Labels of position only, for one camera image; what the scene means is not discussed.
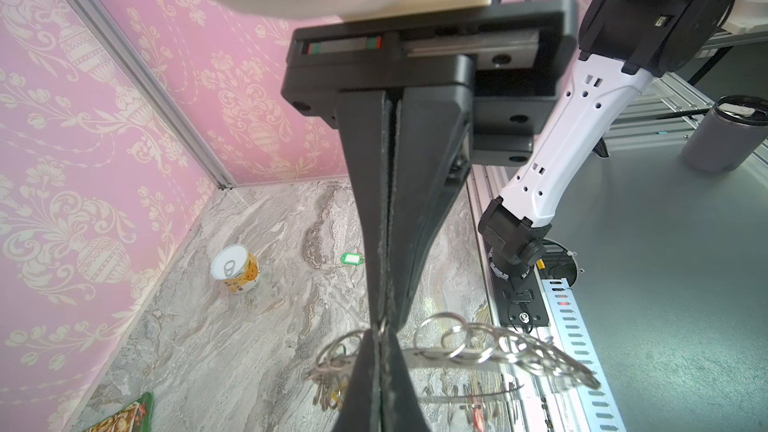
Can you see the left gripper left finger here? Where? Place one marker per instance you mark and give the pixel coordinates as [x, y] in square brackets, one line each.
[361, 411]

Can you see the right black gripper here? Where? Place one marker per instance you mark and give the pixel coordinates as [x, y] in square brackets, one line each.
[512, 56]

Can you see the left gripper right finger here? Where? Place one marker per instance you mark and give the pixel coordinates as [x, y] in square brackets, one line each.
[400, 409]

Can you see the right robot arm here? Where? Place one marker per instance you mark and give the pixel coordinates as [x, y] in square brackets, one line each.
[622, 45]

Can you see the red key tag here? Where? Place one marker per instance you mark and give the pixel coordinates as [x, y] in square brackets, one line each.
[475, 408]

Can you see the yellow can white lid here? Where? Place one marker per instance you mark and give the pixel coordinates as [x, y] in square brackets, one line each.
[236, 268]

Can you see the green orange food packet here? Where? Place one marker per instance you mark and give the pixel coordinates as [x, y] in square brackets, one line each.
[134, 417]

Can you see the grey cylindrical cup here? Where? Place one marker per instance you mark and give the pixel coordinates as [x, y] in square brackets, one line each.
[731, 131]

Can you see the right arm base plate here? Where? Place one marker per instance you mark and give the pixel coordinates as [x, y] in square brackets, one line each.
[520, 303]

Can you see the slotted cable duct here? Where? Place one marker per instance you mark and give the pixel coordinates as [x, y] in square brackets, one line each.
[596, 410]

